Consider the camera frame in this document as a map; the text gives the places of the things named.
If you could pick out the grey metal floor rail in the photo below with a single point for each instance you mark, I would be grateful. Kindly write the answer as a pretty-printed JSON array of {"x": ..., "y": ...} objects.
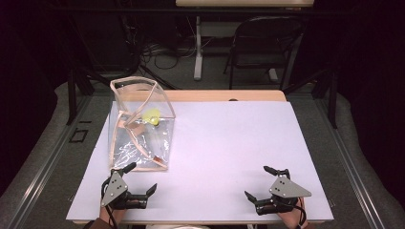
[
  {"x": 41, "y": 168},
  {"x": 350, "y": 165}
]

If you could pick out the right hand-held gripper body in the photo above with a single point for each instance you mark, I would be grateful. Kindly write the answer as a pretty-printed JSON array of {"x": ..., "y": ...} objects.
[{"x": 286, "y": 190}]

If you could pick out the black metal stand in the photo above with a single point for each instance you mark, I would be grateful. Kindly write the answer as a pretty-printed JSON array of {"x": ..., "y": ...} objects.
[
  {"x": 72, "y": 95},
  {"x": 332, "y": 95}
]

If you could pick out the black square floor outlet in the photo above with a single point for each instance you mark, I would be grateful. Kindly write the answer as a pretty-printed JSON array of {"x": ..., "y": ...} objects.
[{"x": 79, "y": 135}]

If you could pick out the person's right hand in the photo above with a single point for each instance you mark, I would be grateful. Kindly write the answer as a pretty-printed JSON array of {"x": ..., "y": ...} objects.
[{"x": 291, "y": 216}]

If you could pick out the white desk with metal leg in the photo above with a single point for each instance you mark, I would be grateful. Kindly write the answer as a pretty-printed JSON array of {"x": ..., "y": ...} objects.
[{"x": 198, "y": 47}]

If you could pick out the person's left hand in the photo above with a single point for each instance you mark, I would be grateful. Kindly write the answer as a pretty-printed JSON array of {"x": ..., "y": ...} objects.
[{"x": 116, "y": 214}]

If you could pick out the white table mat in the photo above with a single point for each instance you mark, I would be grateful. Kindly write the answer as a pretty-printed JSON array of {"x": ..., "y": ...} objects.
[{"x": 207, "y": 159}]

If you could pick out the black folding chair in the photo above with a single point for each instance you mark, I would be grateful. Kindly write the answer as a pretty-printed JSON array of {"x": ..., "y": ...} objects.
[{"x": 264, "y": 41}]

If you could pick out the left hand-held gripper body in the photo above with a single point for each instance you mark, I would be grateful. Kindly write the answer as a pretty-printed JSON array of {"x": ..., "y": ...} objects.
[{"x": 114, "y": 190}]

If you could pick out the transparent bag with beige trim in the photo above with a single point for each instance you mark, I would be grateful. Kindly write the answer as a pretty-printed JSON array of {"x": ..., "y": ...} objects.
[{"x": 140, "y": 143}]

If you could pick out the yellow shuttlecock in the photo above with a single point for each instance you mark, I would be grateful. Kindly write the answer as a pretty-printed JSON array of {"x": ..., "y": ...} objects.
[{"x": 152, "y": 116}]

